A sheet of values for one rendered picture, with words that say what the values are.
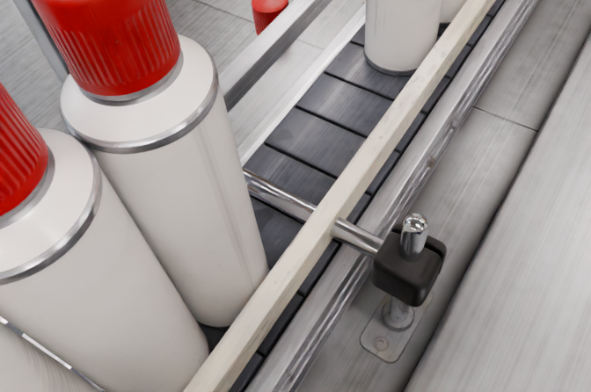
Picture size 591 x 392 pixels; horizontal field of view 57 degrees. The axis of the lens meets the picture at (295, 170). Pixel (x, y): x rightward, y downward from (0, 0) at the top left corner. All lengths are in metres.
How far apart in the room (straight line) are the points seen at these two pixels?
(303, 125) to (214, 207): 0.18
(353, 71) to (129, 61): 0.27
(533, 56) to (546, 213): 0.20
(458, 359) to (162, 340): 0.15
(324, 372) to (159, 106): 0.22
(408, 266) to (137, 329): 0.13
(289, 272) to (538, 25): 0.35
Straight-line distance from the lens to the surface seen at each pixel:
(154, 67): 0.16
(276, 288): 0.27
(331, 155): 0.36
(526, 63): 0.51
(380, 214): 0.33
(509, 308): 0.32
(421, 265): 0.27
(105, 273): 0.18
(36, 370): 0.20
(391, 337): 0.35
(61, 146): 0.17
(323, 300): 0.31
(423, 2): 0.37
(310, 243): 0.28
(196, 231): 0.21
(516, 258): 0.33
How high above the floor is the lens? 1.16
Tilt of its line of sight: 54 degrees down
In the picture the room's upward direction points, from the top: 8 degrees counter-clockwise
